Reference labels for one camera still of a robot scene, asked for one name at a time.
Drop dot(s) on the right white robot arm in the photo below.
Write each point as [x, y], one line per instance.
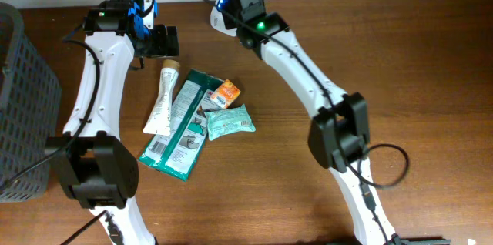
[339, 131]

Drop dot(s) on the green white wipes package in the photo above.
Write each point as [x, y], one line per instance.
[177, 154]

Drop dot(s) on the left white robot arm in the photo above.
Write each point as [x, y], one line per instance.
[89, 159]

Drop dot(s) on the small orange box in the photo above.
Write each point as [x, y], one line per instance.
[225, 94]

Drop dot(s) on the white barcode scanner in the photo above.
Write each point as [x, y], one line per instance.
[219, 21]

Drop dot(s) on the dark grey plastic basket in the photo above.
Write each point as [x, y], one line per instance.
[30, 97]

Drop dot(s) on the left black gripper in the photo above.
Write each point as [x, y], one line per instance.
[161, 41]

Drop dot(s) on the teal tissue pack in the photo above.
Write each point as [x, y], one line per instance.
[228, 121]

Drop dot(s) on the white tube gold cap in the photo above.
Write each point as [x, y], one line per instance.
[159, 121]

